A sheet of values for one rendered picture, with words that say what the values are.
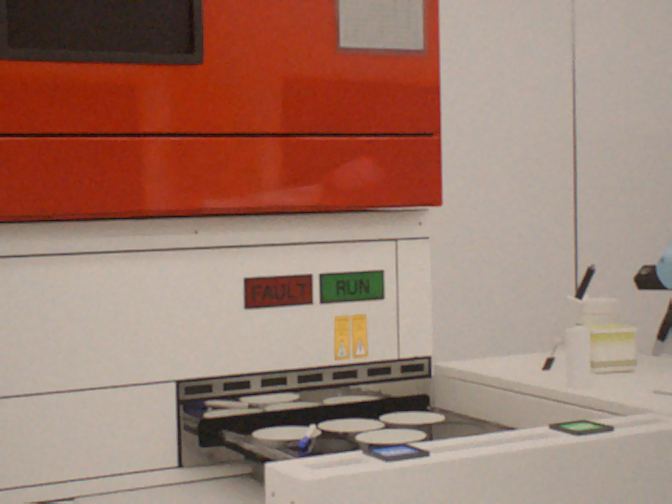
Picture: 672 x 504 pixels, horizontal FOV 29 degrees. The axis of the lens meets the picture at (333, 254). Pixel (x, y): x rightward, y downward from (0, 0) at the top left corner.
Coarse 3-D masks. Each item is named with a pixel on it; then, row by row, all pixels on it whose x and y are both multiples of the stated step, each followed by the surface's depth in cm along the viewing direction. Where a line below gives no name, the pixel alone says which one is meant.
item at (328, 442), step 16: (368, 416) 202; (448, 416) 200; (240, 432) 191; (336, 432) 189; (352, 432) 189; (432, 432) 188; (448, 432) 188; (464, 432) 187; (480, 432) 187; (496, 432) 186; (288, 448) 179; (304, 448) 178; (320, 448) 178; (336, 448) 178; (352, 448) 178
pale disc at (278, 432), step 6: (258, 432) 190; (264, 432) 190; (270, 432) 190; (276, 432) 190; (282, 432) 190; (288, 432) 190; (294, 432) 190; (300, 432) 190; (318, 432) 189; (270, 438) 186; (276, 438) 186; (282, 438) 186; (288, 438) 185; (294, 438) 185
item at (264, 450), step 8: (224, 432) 191; (232, 432) 189; (232, 440) 187; (240, 440) 185; (248, 440) 183; (248, 448) 183; (256, 448) 180; (264, 448) 178; (272, 456) 175; (280, 456) 173; (288, 456) 172
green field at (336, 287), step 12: (324, 276) 203; (336, 276) 204; (348, 276) 205; (360, 276) 206; (372, 276) 208; (324, 288) 204; (336, 288) 205; (348, 288) 206; (360, 288) 207; (372, 288) 208; (324, 300) 204
